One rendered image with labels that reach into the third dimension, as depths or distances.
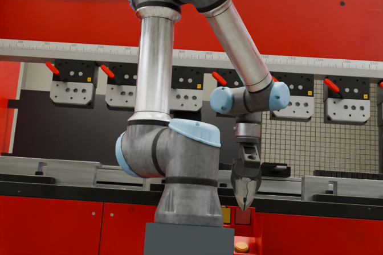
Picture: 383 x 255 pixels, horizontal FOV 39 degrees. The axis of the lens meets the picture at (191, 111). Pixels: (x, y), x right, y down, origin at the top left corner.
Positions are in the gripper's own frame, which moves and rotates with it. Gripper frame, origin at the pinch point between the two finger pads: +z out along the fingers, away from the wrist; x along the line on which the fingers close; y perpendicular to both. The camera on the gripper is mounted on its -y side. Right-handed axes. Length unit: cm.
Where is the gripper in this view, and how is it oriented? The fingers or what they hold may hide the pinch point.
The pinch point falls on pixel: (244, 206)
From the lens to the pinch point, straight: 160.3
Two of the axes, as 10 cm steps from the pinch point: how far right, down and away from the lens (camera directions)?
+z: -0.7, 9.9, -1.2
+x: -10.0, -0.7, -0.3
